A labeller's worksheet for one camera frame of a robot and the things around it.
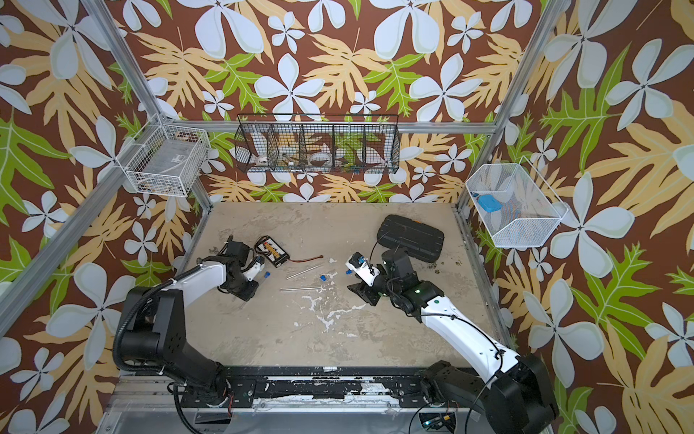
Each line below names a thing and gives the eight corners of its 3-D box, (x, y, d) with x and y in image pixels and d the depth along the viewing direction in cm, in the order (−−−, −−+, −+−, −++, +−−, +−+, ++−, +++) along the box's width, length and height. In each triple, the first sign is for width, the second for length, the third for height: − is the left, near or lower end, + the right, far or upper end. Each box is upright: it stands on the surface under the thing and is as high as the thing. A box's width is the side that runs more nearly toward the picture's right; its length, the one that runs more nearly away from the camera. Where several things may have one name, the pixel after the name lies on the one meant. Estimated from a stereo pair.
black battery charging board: (257, 247, 109) (255, 244, 107) (270, 238, 111) (269, 235, 110) (277, 268, 102) (275, 265, 100) (290, 258, 105) (289, 255, 103)
